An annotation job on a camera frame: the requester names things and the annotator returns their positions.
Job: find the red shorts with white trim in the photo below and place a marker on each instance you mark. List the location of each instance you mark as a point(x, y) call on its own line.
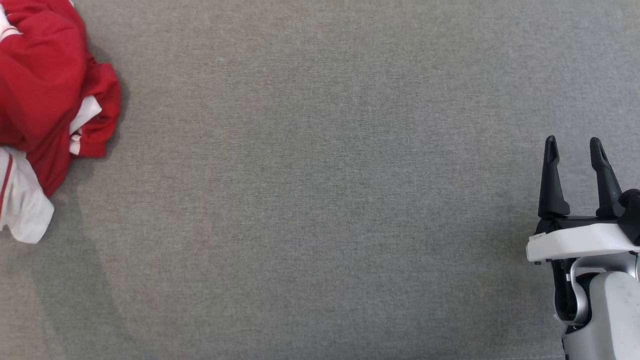
point(45, 75)

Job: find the red white basketball jersey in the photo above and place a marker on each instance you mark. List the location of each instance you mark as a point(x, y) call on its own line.
point(25, 210)

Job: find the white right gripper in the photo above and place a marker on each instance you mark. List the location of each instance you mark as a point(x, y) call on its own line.
point(575, 242)

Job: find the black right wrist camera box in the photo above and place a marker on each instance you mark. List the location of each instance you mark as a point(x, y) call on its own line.
point(631, 215)

